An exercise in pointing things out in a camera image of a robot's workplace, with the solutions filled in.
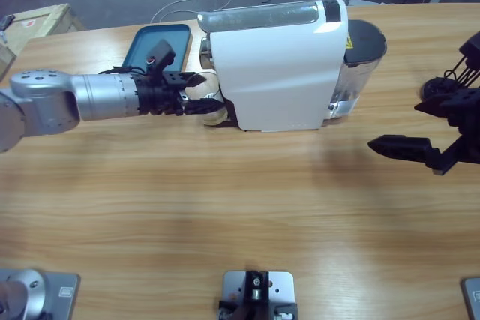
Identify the arm grey base plate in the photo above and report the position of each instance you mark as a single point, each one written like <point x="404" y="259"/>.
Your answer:
<point x="60" y="290"/>
<point x="472" y="297"/>

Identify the wooden crate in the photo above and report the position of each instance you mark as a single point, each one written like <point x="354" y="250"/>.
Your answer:
<point x="41" y="24"/>

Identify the teal plastic tray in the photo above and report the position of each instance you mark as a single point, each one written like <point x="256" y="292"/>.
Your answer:
<point x="176" y="39"/>

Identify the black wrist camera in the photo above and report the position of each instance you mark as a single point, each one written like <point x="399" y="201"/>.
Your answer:
<point x="472" y="46"/>
<point x="161" y="54"/>

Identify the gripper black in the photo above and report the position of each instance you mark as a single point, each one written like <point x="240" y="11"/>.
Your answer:
<point x="159" y="95"/>
<point x="468" y="121"/>

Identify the clear water tank black lid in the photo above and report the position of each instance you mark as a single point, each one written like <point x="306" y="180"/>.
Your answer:
<point x="363" y="42"/>

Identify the small black clamp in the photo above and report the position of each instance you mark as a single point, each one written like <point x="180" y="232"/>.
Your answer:
<point x="6" y="21"/>

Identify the clear drinking glass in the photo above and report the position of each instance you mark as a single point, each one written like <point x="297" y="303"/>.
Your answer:
<point x="208" y="89"/>

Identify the dark extrusion post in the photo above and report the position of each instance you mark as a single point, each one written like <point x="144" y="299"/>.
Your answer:
<point x="257" y="290"/>

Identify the grey centre mount plate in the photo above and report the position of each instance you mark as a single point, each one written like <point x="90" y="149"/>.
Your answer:
<point x="283" y="286"/>

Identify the white capsule coffee machine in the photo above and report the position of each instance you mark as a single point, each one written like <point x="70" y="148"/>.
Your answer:
<point x="277" y="72"/>

